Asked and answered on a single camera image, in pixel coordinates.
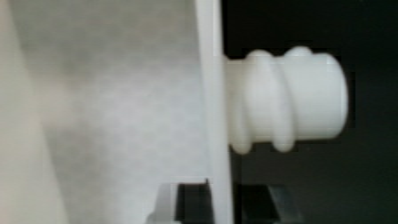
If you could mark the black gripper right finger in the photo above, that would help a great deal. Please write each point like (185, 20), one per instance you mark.
(267, 205)

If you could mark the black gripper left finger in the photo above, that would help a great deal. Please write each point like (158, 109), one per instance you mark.
(181, 204)

